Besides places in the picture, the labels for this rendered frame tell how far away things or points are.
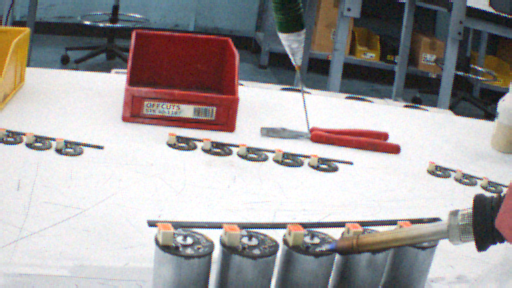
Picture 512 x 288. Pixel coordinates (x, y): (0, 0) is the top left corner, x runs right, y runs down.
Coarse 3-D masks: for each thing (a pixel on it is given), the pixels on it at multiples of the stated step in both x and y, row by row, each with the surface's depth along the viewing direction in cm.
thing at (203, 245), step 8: (192, 232) 32; (200, 240) 32; (208, 240) 32; (160, 248) 30; (168, 248) 30; (176, 248) 30; (184, 248) 31; (192, 248) 31; (200, 248) 31; (208, 248) 31; (184, 256) 30; (192, 256) 30; (200, 256) 30
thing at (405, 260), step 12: (396, 252) 35; (408, 252) 34; (420, 252) 34; (432, 252) 34; (396, 264) 35; (408, 264) 34; (420, 264) 34; (384, 276) 35; (396, 276) 35; (408, 276) 34; (420, 276) 35
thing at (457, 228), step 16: (432, 224) 30; (448, 224) 29; (464, 224) 28; (352, 240) 31; (368, 240) 31; (384, 240) 30; (400, 240) 30; (416, 240) 30; (432, 240) 30; (464, 240) 29
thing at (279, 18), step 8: (272, 0) 28; (280, 0) 28; (288, 0) 28; (296, 0) 28; (280, 8) 28; (288, 8) 28; (296, 8) 28; (280, 16) 28; (288, 16) 28; (296, 16) 28; (280, 24) 28; (288, 24) 28; (296, 24) 28; (304, 24) 28; (280, 32) 28; (288, 32) 28
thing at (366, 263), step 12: (384, 252) 33; (336, 264) 34; (348, 264) 33; (360, 264) 33; (372, 264) 33; (384, 264) 34; (336, 276) 34; (348, 276) 34; (360, 276) 33; (372, 276) 33
